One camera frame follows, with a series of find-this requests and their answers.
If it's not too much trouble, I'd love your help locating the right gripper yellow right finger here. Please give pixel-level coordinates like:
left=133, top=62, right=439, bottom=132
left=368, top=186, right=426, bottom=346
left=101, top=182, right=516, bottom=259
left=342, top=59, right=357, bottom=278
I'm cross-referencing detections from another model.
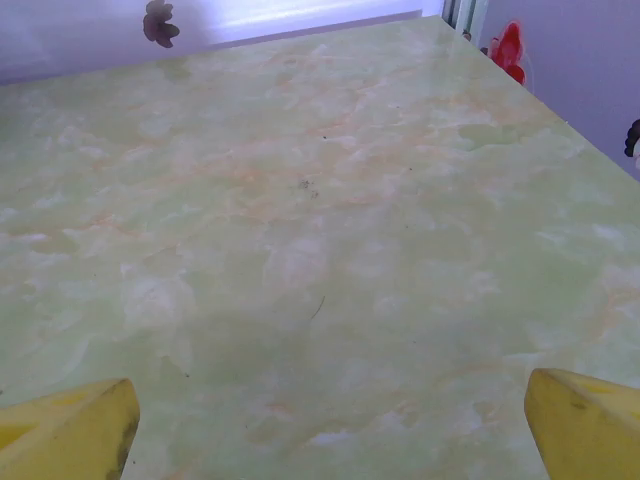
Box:
left=523, top=368, right=640, bottom=480

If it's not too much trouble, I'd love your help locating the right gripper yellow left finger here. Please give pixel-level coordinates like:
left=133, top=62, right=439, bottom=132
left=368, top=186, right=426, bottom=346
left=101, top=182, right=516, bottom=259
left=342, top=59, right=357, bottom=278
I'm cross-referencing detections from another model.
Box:
left=0, top=377, right=141, bottom=480

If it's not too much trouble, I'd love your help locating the aluminium frame corner post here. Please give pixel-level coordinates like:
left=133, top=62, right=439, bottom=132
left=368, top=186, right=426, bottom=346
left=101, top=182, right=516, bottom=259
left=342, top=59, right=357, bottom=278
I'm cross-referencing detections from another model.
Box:
left=442, top=0, right=484, bottom=44

